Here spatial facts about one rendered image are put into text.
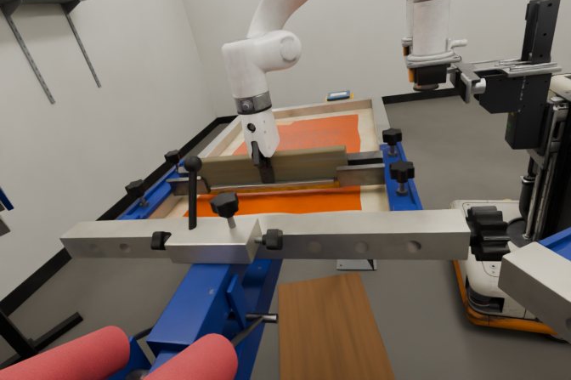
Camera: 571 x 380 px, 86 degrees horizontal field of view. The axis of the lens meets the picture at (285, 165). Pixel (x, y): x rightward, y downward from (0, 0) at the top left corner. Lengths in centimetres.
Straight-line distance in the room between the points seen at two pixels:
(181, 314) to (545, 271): 40
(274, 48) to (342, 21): 369
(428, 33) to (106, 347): 97
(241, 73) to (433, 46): 61
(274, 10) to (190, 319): 60
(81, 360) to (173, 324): 9
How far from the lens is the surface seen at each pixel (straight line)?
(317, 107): 123
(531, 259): 44
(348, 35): 430
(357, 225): 46
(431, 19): 101
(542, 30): 132
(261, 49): 61
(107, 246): 65
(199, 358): 31
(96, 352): 39
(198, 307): 41
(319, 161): 66
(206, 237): 44
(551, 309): 43
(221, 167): 73
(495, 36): 461
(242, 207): 72
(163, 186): 83
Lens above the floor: 133
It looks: 26 degrees down
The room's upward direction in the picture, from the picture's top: 12 degrees counter-clockwise
